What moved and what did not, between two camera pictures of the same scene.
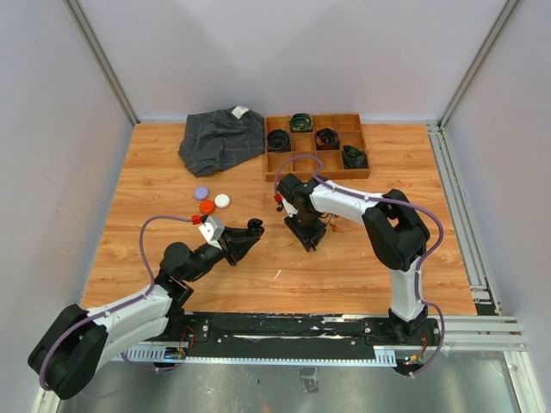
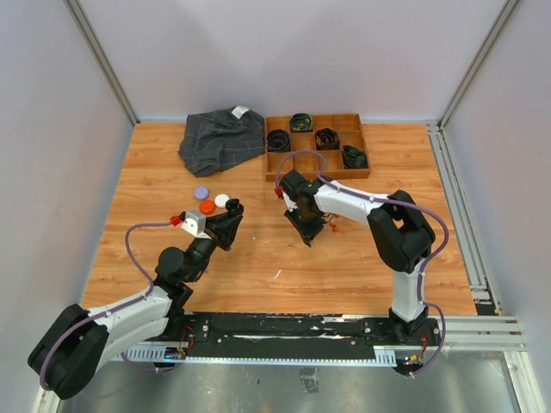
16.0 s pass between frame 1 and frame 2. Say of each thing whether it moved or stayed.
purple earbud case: stayed
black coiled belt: stayed
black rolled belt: stayed
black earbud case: moved
